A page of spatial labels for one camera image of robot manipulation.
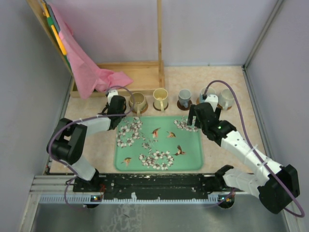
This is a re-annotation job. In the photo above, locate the beige mug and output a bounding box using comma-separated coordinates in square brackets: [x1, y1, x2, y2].
[128, 92, 148, 117]

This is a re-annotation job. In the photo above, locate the white grey mug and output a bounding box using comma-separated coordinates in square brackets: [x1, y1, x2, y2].
[218, 89, 235, 108]

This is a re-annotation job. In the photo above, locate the light blue mug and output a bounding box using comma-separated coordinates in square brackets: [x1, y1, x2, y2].
[197, 87, 216, 103]

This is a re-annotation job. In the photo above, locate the dark brown wooden coaster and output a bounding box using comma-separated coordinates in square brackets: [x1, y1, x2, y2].
[177, 100, 192, 111]

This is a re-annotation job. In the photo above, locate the small blue-grey cup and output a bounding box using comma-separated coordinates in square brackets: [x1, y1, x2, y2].
[178, 89, 191, 108]

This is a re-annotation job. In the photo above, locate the dark reddish wooden coaster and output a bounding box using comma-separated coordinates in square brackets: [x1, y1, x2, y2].
[153, 103, 169, 112]

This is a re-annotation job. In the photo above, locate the yellow mug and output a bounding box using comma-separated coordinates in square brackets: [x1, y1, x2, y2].
[153, 88, 168, 111]

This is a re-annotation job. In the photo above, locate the light brown wooden coaster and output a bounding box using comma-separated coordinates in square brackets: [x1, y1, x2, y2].
[217, 104, 232, 111]

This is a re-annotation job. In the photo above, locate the woven rattan coaster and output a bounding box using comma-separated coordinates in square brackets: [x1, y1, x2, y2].
[132, 104, 148, 115]

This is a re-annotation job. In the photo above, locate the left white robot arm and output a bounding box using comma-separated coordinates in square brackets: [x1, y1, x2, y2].
[46, 89, 126, 192]

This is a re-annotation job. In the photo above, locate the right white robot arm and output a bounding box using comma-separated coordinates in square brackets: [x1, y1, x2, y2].
[187, 95, 300, 214]

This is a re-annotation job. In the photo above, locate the wooden rack stand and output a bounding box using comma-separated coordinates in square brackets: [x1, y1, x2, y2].
[27, 0, 165, 95]

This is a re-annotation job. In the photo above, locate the pink cloth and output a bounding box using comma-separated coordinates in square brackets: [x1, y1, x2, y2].
[49, 4, 133, 99]

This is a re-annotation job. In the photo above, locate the green floral tray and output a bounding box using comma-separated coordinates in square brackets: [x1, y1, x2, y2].
[114, 116, 204, 172]

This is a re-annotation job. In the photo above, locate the yellow green hanger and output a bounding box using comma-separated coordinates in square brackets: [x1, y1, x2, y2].
[41, 0, 67, 56]

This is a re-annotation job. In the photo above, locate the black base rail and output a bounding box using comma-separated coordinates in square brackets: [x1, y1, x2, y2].
[70, 173, 231, 200]

